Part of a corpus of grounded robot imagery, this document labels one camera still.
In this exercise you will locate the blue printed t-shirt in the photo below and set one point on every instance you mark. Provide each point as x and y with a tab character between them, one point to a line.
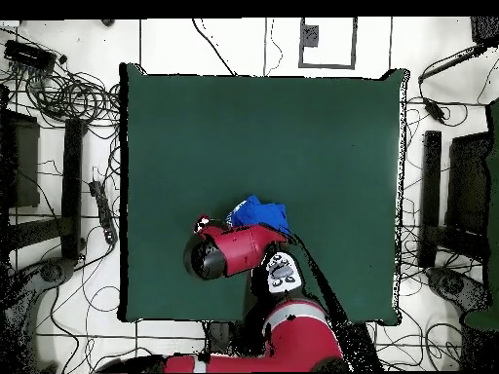
261	214

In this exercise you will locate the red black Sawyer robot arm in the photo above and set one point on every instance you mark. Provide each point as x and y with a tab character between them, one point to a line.
241	249

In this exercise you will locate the black flat panel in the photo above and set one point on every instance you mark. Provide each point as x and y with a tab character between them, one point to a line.
25	163
468	183

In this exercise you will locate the dark green table cloth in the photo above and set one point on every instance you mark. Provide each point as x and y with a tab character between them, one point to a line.
273	136

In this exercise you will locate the black power strip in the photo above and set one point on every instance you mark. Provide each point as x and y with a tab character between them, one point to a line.
103	212

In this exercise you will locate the black stand bar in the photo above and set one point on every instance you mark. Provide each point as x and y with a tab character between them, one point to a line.
430	194
72	187

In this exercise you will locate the dark grey square patch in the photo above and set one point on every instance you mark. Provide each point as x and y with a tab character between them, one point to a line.
310	36

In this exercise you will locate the grey chair base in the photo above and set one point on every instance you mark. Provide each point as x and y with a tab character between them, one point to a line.
54	269
456	288

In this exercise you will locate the black power adapter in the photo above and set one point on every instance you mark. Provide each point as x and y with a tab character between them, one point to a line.
434	110

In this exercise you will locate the black rod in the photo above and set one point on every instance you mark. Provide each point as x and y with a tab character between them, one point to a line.
452	64

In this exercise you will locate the black box device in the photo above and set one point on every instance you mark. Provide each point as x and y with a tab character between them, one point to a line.
29	54

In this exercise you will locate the black speckled box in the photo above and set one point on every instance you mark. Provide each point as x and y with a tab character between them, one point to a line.
485	30

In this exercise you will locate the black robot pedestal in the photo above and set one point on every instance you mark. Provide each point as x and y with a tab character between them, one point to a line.
220	337

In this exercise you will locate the grey square floor frame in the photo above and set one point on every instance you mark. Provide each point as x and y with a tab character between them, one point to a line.
354	43

